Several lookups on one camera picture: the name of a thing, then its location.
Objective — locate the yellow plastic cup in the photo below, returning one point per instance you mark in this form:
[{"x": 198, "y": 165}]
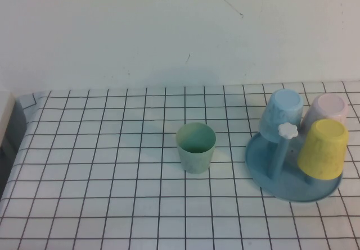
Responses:
[{"x": 320, "y": 154}]

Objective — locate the green plastic cup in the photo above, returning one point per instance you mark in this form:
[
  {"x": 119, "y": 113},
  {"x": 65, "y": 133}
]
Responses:
[{"x": 194, "y": 163}]

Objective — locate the light blue plastic cup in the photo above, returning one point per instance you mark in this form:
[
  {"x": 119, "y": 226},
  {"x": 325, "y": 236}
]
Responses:
[{"x": 278, "y": 109}]

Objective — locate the blue cup stand with pegs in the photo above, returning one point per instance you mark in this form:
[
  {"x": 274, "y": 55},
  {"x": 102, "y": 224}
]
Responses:
[{"x": 281, "y": 188}]

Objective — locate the pink plastic cup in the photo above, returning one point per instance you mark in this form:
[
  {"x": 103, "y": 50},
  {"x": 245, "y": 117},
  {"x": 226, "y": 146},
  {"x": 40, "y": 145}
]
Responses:
[{"x": 329, "y": 106}]

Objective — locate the white black-grid tablecloth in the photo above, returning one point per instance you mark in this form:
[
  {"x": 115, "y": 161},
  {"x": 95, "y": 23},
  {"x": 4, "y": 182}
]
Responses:
[{"x": 84, "y": 177}]

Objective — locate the dark grey cabinet beside table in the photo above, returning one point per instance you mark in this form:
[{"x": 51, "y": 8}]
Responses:
[{"x": 11, "y": 137}]

